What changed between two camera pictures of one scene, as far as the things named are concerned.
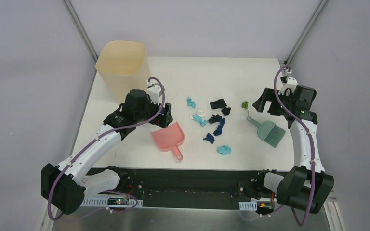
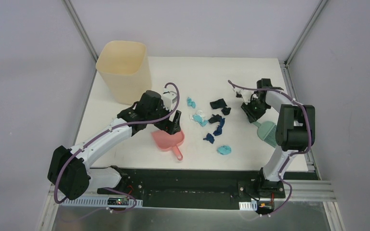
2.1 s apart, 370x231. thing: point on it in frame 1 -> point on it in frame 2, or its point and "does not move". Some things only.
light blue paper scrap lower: (224, 150) does not move
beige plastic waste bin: (122, 66) does not move
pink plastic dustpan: (171, 136) does not move
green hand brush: (268, 132) does not move
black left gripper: (165, 115) -> (171, 121)
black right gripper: (268, 95) -> (252, 116)
